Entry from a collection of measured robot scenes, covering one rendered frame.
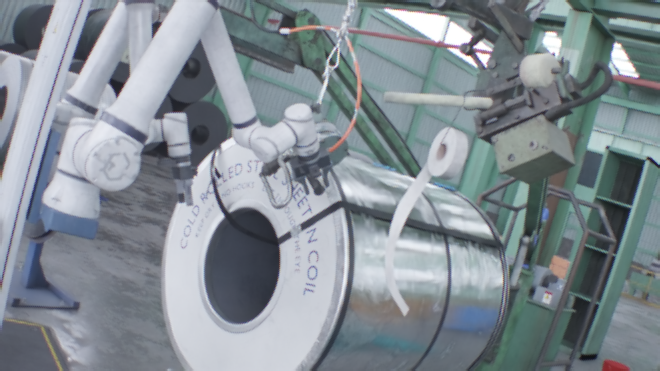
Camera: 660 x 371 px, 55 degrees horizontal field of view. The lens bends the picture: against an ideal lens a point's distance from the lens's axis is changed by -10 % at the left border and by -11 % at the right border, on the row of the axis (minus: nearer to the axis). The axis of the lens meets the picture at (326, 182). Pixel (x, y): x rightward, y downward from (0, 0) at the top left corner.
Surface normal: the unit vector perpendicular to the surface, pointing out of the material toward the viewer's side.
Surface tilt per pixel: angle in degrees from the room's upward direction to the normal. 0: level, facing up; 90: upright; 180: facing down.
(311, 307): 90
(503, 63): 90
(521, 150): 90
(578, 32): 90
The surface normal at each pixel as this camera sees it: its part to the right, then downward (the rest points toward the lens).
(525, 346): -0.67, -0.19
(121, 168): 0.57, 0.36
